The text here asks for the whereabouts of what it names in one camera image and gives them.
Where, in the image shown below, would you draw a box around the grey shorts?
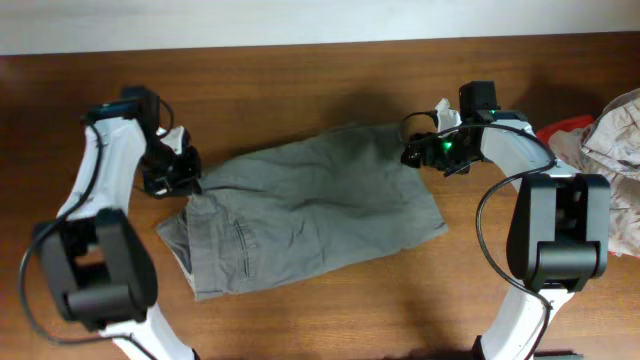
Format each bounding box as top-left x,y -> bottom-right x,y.
157,125 -> 448,300

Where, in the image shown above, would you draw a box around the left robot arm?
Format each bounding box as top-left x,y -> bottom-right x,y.
18,86 -> 201,359

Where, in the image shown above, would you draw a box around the beige crumpled garment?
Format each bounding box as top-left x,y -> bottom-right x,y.
548,89 -> 639,257

